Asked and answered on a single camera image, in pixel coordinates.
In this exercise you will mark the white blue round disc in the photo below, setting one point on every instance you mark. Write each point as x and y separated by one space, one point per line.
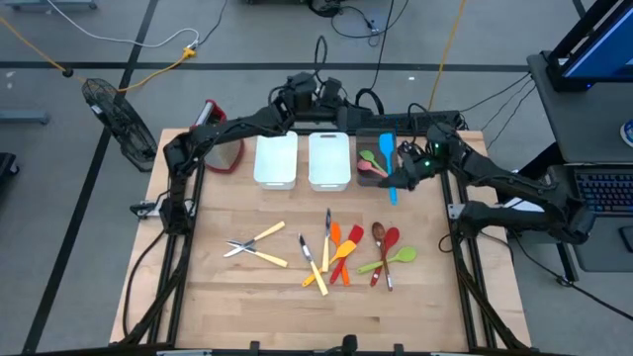
628 133

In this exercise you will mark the orange silicone spatula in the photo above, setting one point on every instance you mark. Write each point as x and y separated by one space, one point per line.
335 232

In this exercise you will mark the black backlit keyboard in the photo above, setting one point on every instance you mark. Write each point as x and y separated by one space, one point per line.
608 193

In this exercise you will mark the grey computer cart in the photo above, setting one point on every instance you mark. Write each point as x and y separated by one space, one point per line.
583 123

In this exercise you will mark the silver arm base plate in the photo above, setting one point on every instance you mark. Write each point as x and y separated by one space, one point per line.
144 209
455 211

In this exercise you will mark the red silicone spatula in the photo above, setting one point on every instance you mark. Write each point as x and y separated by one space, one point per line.
356 234

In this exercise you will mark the grey metal floor base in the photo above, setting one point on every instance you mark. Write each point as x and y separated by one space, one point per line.
49 5
25 117

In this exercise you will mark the black computer mouse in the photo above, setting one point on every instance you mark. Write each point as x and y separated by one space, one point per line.
627 238

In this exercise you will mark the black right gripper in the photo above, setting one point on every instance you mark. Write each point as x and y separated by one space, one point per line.
420 163

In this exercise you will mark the brown wooden spoon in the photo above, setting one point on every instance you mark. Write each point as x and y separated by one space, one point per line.
378 230

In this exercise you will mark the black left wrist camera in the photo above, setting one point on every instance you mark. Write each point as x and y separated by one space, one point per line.
331 91

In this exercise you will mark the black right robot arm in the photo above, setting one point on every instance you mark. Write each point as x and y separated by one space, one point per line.
519 198

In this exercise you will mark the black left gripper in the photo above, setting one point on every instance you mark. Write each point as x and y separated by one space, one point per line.
353 119

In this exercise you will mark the grey translucent plastic bin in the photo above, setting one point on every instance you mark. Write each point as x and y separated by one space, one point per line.
368 138

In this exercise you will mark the blue silicone spatula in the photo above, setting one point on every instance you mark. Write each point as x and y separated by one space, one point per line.
387 143

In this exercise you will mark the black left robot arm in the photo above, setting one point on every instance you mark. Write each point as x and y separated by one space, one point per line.
222 128

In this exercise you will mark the black computer monitor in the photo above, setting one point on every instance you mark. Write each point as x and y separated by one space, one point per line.
603 49

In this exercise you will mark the green silicone spatula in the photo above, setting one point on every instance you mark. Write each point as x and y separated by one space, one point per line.
367 156

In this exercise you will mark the red silicone spoon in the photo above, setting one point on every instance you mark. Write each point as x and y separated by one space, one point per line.
390 238

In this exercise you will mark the black round floor weight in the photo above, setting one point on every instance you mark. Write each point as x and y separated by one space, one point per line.
67 73

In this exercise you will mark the white plastic bin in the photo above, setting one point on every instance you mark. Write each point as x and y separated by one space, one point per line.
276 160
330 162

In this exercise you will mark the black floor fan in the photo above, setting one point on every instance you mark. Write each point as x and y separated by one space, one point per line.
123 128

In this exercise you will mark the black perforated box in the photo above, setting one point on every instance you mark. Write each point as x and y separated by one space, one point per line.
395 121

